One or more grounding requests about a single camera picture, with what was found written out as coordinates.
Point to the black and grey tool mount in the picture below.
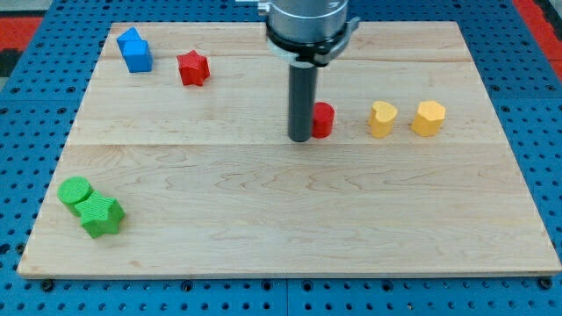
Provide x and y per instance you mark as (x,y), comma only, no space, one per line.
(308,55)

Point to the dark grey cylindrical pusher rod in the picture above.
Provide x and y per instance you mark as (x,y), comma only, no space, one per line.
(302,87)

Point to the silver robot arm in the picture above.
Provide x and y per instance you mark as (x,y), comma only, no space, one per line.
(308,35)

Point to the red star block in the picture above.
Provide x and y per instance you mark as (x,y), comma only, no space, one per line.
(193,68)

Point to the green star block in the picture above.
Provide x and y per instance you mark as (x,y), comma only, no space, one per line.
(100,214)

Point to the red cylinder block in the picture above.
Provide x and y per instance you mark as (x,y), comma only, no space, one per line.
(323,120)

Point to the yellow heart block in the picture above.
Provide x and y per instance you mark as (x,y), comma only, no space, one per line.
(382,119)

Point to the yellow hexagon block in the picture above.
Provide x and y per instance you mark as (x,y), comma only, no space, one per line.
(428,118)

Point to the light wooden board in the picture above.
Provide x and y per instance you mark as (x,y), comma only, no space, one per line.
(212,187)

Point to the blue cube block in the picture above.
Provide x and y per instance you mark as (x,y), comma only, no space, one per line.
(137,56)

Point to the blue triangular block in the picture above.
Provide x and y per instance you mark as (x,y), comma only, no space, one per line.
(129,35)

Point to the green cylinder block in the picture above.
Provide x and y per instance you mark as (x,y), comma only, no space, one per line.
(73,191)

